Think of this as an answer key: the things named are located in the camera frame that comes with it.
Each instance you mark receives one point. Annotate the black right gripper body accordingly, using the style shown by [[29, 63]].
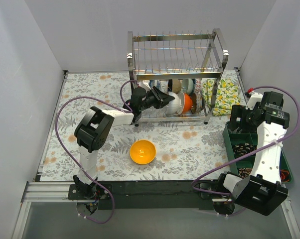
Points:
[[238, 113]]

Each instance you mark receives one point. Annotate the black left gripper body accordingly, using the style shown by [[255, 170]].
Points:
[[157, 96]]

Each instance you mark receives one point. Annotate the white bowl of stack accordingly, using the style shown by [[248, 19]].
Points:
[[173, 106]]

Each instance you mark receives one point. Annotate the blue white floral bowl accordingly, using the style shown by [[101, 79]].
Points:
[[154, 83]]

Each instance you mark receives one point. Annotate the black glossy bowl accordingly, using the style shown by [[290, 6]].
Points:
[[174, 85]]

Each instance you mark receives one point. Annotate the orange white bowl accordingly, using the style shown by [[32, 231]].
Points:
[[185, 103]]

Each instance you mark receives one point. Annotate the celadon green bowl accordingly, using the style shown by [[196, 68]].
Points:
[[188, 86]]

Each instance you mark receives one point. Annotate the beige top bowl of stack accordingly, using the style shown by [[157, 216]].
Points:
[[197, 103]]

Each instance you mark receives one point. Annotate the blue patterned bowl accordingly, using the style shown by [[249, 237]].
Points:
[[197, 86]]

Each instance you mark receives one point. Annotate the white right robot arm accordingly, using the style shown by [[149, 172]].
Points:
[[262, 190]]

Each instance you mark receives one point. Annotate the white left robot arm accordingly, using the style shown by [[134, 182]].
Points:
[[93, 130]]

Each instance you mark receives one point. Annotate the stainless steel dish rack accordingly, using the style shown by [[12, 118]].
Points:
[[167, 56]]

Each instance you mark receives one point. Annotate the lemon print folded cloth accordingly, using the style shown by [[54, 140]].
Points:
[[227, 95]]

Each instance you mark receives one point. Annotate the grey item in tray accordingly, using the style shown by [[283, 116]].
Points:
[[237, 130]]

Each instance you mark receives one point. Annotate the green compartment tray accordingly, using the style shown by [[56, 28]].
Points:
[[232, 139]]

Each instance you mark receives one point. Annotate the black floral rolled tie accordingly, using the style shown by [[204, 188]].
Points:
[[242, 149]]

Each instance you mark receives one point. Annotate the yellow bottom bowl of stack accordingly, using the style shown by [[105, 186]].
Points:
[[142, 152]]

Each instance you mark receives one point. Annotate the floral patterned table mat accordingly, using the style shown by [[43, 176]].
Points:
[[184, 150]]

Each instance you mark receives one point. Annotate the black pink rolled tie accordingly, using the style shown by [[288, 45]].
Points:
[[244, 172]]

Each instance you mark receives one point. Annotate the black orange rolled tie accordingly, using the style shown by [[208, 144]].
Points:
[[285, 176]]

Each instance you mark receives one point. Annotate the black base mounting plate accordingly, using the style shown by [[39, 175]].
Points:
[[169, 194]]

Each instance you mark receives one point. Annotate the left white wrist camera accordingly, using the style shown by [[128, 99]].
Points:
[[145, 85]]

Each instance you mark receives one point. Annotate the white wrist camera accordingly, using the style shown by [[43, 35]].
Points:
[[145, 85], [253, 98]]

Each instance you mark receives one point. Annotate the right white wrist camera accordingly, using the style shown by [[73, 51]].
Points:
[[253, 98]]

